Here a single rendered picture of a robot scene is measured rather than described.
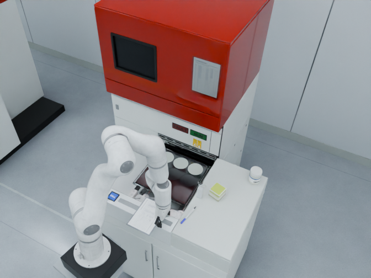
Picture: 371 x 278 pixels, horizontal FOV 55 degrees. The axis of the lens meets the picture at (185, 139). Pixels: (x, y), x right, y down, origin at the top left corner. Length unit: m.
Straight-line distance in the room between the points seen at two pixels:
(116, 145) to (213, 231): 0.84
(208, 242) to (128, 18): 1.26
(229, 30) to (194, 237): 1.09
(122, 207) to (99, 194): 0.54
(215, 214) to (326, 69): 1.91
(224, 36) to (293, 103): 2.03
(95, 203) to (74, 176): 1.99
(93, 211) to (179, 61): 0.90
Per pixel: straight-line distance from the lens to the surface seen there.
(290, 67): 3.55
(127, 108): 2.49
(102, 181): 1.53
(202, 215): 2.06
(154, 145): 1.49
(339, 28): 3.30
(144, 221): 2.03
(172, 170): 2.34
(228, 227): 2.04
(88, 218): 1.63
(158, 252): 2.28
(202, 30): 1.87
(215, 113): 2.04
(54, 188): 3.54
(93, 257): 1.98
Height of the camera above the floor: 2.68
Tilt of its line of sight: 45 degrees down
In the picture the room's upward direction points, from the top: 3 degrees clockwise
